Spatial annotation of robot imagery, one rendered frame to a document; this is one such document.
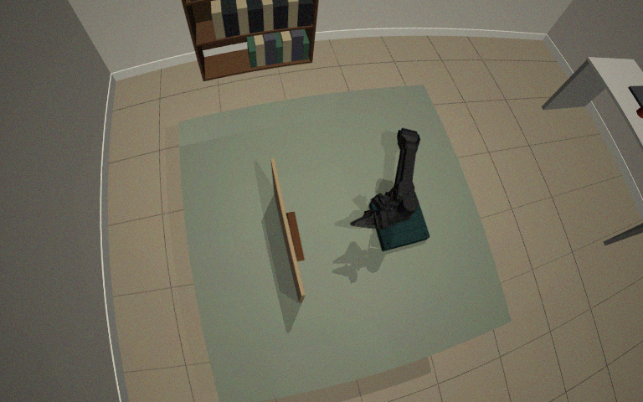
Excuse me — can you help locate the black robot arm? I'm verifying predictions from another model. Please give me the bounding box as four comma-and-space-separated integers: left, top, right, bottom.
370, 128, 420, 223

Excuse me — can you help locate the brown flat square board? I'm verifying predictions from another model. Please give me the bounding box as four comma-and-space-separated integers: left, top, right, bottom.
270, 158, 306, 303

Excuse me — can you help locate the dark brown picture frame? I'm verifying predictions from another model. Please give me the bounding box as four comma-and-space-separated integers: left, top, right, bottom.
286, 212, 304, 261

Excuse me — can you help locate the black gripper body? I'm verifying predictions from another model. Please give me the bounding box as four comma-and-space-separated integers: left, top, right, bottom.
364, 207, 399, 229

